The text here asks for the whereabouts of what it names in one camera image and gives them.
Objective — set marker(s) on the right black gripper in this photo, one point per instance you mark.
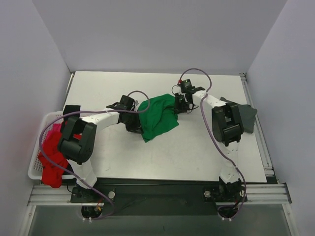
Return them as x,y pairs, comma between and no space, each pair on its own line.
180,105

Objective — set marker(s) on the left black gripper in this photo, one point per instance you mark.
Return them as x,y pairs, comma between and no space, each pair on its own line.
134,125

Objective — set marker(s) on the green t shirt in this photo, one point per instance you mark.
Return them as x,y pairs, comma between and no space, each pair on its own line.
159,118

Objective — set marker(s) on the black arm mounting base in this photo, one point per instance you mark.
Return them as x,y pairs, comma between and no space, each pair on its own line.
140,197

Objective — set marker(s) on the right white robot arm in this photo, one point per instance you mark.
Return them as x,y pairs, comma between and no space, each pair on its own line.
222,120

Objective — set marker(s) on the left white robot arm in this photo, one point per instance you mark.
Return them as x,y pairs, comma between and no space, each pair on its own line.
78,136

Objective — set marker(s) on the black t shirt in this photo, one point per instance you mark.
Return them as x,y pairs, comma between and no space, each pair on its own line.
69,109

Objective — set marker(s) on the folded dark grey t shirt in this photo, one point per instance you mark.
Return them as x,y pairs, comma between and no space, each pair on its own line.
247,114

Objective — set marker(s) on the pink t shirt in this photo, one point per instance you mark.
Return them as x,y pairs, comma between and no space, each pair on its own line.
56,127

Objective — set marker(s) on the red t shirt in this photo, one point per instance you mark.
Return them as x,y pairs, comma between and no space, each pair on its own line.
52,175

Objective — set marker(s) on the white plastic laundry basket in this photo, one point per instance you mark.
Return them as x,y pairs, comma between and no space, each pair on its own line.
35,168

